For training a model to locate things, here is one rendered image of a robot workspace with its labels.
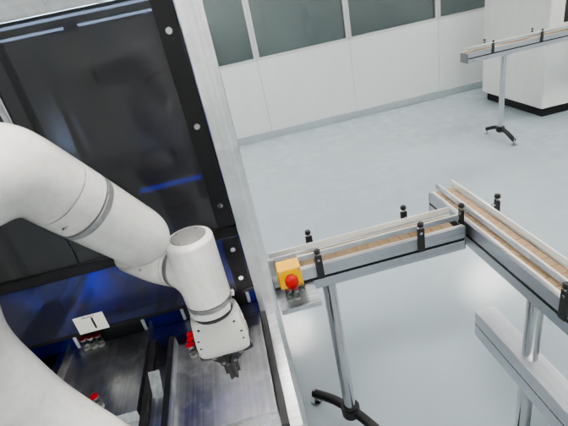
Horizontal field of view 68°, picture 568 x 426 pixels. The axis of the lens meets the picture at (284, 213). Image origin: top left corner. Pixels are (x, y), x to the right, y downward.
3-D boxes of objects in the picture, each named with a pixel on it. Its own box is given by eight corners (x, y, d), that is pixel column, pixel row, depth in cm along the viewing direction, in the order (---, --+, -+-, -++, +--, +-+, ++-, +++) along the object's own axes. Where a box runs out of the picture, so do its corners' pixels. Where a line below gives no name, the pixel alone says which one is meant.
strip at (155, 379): (155, 387, 115) (147, 372, 112) (166, 384, 115) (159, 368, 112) (148, 434, 102) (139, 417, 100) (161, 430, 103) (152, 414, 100)
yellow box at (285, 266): (277, 277, 135) (273, 259, 131) (299, 271, 135) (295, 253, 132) (281, 292, 128) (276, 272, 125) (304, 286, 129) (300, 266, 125)
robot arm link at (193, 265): (172, 306, 77) (213, 314, 73) (148, 246, 71) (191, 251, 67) (199, 278, 83) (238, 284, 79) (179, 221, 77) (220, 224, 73)
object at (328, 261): (277, 303, 142) (267, 264, 135) (270, 276, 156) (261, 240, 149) (467, 251, 147) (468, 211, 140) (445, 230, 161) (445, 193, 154)
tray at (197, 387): (177, 346, 127) (174, 337, 126) (261, 324, 129) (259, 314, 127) (170, 451, 97) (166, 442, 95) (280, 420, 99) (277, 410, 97)
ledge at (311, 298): (275, 289, 146) (274, 285, 145) (312, 280, 147) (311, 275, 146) (282, 315, 133) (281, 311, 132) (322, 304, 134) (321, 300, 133)
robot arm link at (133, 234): (10, 230, 57) (155, 291, 82) (89, 240, 50) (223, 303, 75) (40, 172, 60) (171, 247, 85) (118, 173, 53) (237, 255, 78)
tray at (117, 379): (73, 350, 135) (68, 341, 133) (154, 328, 137) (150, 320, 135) (36, 449, 105) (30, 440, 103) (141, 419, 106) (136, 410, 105)
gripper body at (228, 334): (236, 286, 83) (249, 328, 88) (184, 299, 82) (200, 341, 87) (239, 310, 76) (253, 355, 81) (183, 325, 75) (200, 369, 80)
